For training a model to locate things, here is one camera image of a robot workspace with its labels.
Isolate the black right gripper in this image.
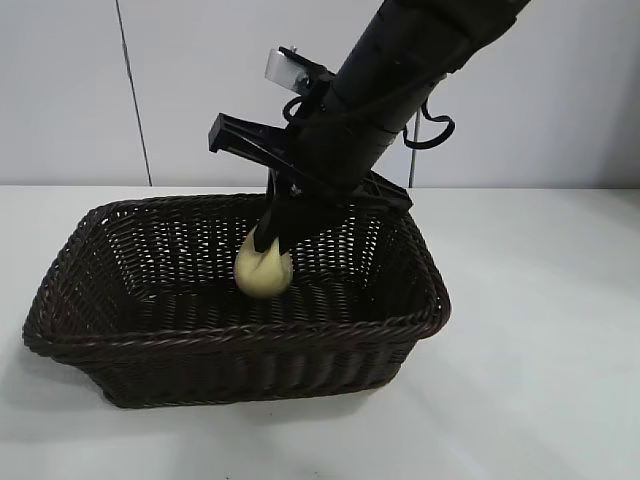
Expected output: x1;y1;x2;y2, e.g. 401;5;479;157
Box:
208;111;415;257

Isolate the pale yellow egg yolk pastry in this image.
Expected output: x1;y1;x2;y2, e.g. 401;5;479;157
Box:
233;224;294;302

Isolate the dark brown wicker basket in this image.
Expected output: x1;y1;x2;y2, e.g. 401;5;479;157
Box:
22;188;454;411

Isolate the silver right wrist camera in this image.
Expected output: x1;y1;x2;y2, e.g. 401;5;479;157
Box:
263;45;336;101

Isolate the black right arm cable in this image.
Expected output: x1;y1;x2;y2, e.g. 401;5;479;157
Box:
283;74;457;152

